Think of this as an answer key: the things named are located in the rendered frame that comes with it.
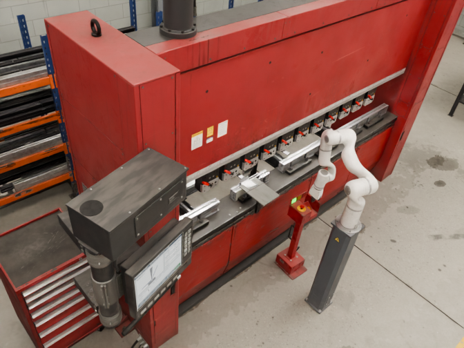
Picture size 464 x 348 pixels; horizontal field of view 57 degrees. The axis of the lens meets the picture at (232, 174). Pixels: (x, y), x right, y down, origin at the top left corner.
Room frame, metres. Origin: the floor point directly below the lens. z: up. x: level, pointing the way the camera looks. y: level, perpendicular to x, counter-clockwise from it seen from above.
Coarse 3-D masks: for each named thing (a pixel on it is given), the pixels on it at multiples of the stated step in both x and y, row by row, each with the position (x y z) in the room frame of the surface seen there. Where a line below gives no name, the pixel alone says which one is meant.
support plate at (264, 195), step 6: (252, 180) 2.56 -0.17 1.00; (258, 180) 2.56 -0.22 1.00; (240, 186) 2.47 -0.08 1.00; (258, 186) 2.49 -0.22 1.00; (264, 186) 2.50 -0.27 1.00; (246, 192) 2.41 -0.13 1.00; (252, 192) 2.42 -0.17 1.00; (258, 192) 2.43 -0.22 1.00; (264, 192) 2.43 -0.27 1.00; (270, 192) 2.44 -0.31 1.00; (258, 198) 2.36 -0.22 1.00; (264, 198) 2.36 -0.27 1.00; (270, 198) 2.37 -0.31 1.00; (264, 204) 2.30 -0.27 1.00
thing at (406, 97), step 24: (432, 0) 4.08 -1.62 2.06; (456, 0) 3.95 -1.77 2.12; (432, 24) 4.03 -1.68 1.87; (432, 48) 3.97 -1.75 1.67; (408, 72) 4.06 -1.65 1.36; (432, 72) 4.07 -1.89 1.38; (384, 96) 4.16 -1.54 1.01; (408, 96) 4.00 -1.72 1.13; (336, 120) 4.48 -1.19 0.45; (408, 120) 3.98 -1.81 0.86; (384, 168) 3.96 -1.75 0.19
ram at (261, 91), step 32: (416, 0) 3.86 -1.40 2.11; (320, 32) 2.89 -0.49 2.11; (352, 32) 3.19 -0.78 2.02; (384, 32) 3.57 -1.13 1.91; (416, 32) 4.04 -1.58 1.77; (224, 64) 2.24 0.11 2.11; (256, 64) 2.44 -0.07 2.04; (288, 64) 2.67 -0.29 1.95; (320, 64) 2.96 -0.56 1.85; (352, 64) 3.29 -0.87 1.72; (384, 64) 3.71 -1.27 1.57; (192, 96) 2.08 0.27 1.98; (224, 96) 2.26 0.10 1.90; (256, 96) 2.47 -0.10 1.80; (288, 96) 2.72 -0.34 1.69; (320, 96) 3.03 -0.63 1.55; (192, 128) 2.08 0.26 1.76; (256, 128) 2.51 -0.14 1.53; (192, 160) 2.09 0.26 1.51
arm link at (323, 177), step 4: (320, 172) 2.56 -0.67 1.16; (324, 172) 2.56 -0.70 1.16; (328, 172) 2.57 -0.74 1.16; (320, 176) 2.53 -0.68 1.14; (324, 176) 2.52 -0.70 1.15; (328, 176) 2.54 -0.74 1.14; (316, 180) 2.55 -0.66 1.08; (320, 180) 2.53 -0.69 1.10; (324, 180) 2.52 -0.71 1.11; (328, 180) 2.55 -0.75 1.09; (316, 184) 2.54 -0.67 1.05; (320, 184) 2.53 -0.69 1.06; (324, 184) 2.53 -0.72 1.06
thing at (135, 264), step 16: (176, 224) 1.46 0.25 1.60; (192, 224) 1.50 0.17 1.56; (160, 240) 1.34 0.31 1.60; (144, 256) 1.24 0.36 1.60; (128, 272) 1.14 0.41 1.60; (176, 272) 1.39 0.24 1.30; (128, 288) 1.13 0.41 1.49; (160, 288) 1.27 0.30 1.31; (128, 304) 1.14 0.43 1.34; (144, 304) 1.17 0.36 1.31
